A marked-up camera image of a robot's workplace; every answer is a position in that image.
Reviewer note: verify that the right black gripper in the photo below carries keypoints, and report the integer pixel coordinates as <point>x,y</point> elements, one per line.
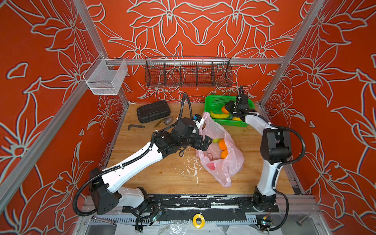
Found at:
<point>233,105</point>

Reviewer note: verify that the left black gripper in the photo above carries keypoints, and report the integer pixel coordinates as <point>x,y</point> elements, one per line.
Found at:
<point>199,146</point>

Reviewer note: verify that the green fruit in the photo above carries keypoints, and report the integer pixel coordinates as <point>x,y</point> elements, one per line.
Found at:
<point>216,140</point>

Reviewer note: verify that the pink plastic bag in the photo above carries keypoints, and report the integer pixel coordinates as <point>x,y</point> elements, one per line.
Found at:
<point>221,169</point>

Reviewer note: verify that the small orange fruit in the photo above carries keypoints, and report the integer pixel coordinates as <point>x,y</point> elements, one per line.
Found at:
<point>222,145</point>

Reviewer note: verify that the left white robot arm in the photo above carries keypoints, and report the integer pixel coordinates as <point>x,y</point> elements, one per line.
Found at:
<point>104,185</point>

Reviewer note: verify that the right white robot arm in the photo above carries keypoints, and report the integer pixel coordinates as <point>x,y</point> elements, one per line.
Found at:
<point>275,150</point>

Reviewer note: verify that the metal drill chuck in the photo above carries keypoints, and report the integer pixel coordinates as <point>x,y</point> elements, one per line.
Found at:
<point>166,121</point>

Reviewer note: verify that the yellow banana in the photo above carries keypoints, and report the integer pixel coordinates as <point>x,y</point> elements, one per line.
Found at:
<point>219,116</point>

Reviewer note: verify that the green plastic basket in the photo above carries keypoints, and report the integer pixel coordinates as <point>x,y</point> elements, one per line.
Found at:
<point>214,105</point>

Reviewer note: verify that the black tool case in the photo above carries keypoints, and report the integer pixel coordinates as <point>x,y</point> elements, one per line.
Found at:
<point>153,111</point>

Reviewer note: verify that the black hex key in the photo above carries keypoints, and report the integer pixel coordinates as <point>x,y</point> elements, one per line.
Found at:
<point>129,127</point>

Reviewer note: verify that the yellow tape roll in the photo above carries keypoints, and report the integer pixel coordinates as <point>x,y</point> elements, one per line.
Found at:
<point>198,221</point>

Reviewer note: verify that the clear plastic bin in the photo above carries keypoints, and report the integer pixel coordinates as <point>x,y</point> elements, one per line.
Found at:
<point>106,76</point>

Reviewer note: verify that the metal wrench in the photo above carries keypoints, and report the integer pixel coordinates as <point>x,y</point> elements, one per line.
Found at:
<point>112,222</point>

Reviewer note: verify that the black wire basket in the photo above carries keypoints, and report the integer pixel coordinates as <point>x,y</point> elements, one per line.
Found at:
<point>188,72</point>

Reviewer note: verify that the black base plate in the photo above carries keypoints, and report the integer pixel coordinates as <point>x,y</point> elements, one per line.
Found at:
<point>242,202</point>

